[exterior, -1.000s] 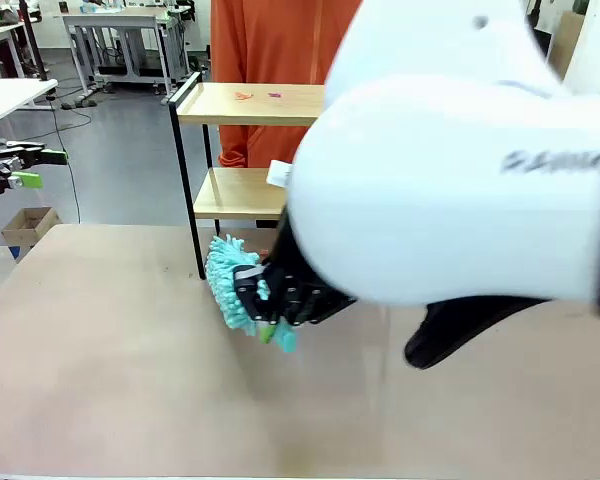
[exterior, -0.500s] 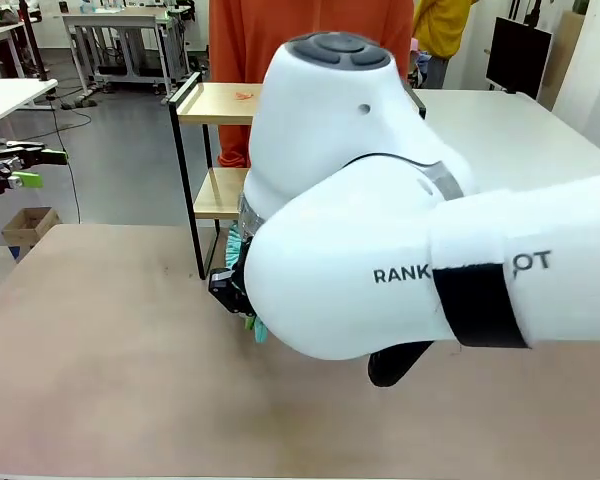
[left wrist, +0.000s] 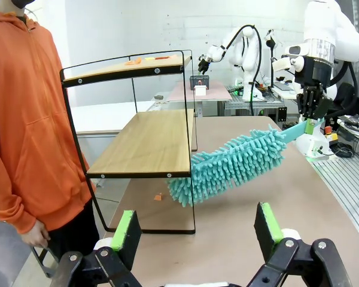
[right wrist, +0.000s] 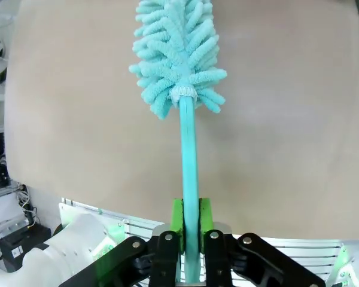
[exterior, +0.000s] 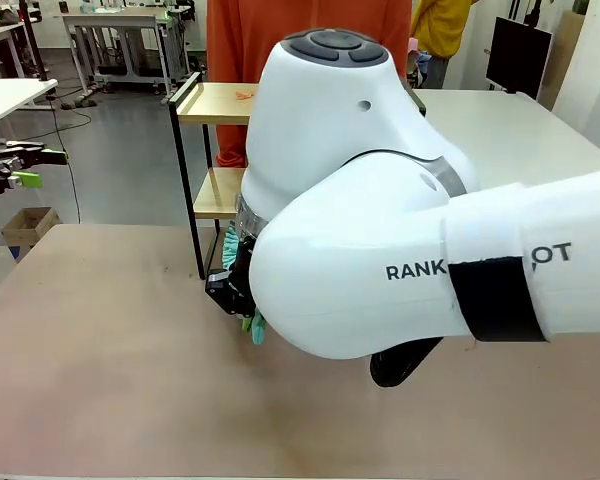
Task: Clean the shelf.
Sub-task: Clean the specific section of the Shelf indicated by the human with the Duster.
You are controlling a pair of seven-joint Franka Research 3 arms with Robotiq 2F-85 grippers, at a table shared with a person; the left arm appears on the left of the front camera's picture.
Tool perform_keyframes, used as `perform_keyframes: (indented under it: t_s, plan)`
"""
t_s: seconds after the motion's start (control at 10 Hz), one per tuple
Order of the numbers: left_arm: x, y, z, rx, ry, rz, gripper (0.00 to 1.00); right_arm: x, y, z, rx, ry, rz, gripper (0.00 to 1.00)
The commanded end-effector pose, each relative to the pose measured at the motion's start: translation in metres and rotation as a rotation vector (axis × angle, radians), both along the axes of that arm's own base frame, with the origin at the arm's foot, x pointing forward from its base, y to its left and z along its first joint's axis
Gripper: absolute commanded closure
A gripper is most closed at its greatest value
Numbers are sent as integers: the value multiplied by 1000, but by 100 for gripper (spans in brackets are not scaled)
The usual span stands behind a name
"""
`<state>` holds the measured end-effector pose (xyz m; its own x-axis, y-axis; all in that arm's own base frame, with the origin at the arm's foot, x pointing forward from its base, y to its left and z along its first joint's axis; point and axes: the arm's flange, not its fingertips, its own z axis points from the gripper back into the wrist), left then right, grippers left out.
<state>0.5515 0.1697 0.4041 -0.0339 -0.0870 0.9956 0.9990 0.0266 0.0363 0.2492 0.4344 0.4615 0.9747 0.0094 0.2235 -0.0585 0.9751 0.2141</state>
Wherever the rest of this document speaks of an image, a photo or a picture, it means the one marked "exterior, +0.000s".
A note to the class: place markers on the person in yellow top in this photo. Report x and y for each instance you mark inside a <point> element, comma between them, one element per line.
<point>442,27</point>

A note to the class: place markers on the grey metal workbench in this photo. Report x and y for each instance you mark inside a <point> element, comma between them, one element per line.
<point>125,35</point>

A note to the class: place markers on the black computer monitor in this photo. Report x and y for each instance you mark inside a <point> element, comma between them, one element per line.
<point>517,55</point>

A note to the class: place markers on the black frame two-tier wooden shelf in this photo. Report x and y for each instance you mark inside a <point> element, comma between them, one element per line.
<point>215,112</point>

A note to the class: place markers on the small white desk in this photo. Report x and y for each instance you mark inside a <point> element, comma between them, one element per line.
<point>10,97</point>

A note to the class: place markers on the cardboard box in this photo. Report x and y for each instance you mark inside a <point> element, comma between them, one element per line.
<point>27,227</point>

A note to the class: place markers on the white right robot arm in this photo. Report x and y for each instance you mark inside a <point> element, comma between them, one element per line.
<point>360,200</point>

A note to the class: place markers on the brown cardboard panel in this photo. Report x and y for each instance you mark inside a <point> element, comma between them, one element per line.
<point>570,50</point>

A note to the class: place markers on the teal chenille duster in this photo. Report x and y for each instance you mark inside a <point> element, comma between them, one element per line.
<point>230,247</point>

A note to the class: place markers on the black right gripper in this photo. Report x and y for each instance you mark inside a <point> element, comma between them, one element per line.
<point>232,292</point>

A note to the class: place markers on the person in orange hoodie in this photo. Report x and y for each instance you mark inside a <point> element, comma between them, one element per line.
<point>240,40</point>

